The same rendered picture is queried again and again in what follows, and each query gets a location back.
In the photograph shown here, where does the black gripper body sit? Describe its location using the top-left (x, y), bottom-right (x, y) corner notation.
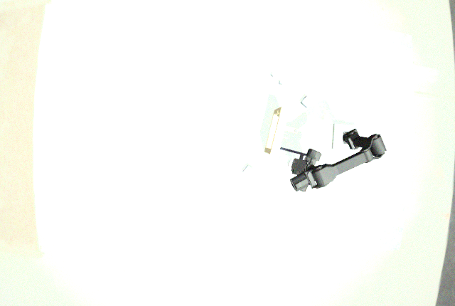
top-left (300, 148), bottom-right (322, 192)

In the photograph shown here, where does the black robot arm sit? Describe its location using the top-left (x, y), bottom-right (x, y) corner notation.
top-left (290, 128), bottom-right (387, 192)

